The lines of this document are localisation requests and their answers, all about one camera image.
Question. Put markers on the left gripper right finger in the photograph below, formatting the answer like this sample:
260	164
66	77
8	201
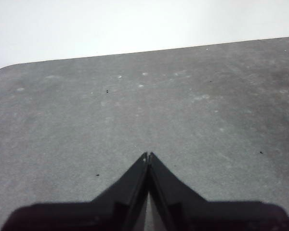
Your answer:
207	216

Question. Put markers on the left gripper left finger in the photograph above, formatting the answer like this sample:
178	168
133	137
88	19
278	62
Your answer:
98	216

